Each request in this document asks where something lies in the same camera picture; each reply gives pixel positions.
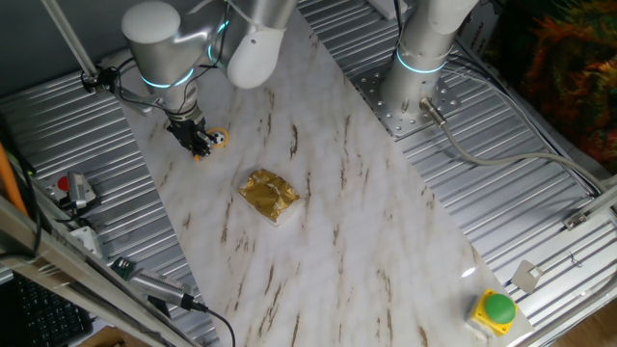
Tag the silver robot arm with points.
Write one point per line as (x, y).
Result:
(154, 50)

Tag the yellow box green push button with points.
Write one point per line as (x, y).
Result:
(499, 308)

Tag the aluminium pole with foot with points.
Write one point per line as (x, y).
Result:
(72, 43)

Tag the white printed carton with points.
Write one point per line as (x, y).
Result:
(479, 34)

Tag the small metal corner bracket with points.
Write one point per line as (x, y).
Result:
(576, 220)

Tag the small grey plate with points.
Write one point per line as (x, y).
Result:
(526, 275)

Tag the black keyboard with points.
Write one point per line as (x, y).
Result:
(48, 318)

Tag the silver finned device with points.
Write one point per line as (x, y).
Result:
(159, 286)

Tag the grey box red stop button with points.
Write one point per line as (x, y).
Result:
(62, 183)

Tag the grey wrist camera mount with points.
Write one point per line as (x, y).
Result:
(140, 102)

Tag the aluminium frame beam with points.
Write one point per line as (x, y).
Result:
(48, 260)

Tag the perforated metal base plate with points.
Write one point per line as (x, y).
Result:
(400, 123)

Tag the green circuit board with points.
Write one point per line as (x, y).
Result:
(121, 267)

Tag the orange green patterned cloth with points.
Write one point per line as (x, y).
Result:
(569, 72)

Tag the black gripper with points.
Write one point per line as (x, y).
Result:
(186, 131)

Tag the small soccer ball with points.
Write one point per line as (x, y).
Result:
(220, 140)

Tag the orange pole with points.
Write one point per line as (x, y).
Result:
(9, 183)

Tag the aluminium rail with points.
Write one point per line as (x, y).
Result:
(602, 200)

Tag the gold foil packet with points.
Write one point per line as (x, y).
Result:
(267, 195)

